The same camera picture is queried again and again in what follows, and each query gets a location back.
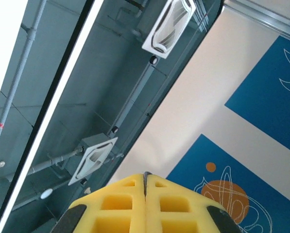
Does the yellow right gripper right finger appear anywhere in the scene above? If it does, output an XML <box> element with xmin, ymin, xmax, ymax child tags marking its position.
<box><xmin>144</xmin><ymin>174</ymin><xmax>243</xmax><ymax>233</ymax></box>

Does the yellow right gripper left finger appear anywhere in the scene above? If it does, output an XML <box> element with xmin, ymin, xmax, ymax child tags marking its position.
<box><xmin>52</xmin><ymin>173</ymin><xmax>147</xmax><ymax>233</ymax></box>

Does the white ceiling air conditioner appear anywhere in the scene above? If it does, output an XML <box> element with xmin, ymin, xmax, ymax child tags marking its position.
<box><xmin>68</xmin><ymin>133</ymin><xmax>119</xmax><ymax>186</ymax></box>
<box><xmin>141</xmin><ymin>0</ymin><xmax>197</xmax><ymax>59</ymax></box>

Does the round white ceiling lamp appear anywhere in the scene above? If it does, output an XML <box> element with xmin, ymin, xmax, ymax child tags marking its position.
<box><xmin>40</xmin><ymin>188</ymin><xmax>53</xmax><ymax>200</ymax></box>

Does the short grey ceiling pipe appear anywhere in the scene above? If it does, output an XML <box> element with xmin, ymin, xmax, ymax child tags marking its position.
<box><xmin>30</xmin><ymin>147</ymin><xmax>84</xmax><ymax>174</ymax></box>

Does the grey ceiling track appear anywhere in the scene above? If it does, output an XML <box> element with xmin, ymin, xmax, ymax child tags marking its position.
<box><xmin>108</xmin><ymin>62</ymin><xmax>157</xmax><ymax>133</ymax></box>

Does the white ceiling light strip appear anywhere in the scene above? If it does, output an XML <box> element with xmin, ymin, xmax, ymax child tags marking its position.
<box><xmin>0</xmin><ymin>0</ymin><xmax>105</xmax><ymax>233</ymax></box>

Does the long grey ceiling pipe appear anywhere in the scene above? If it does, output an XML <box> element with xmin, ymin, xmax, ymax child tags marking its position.
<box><xmin>0</xmin><ymin>0</ymin><xmax>48</xmax><ymax>168</ymax></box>

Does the aluminium right corner post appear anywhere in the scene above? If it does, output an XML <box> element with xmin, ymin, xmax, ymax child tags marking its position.
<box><xmin>221</xmin><ymin>0</ymin><xmax>290</xmax><ymax>43</ymax></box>

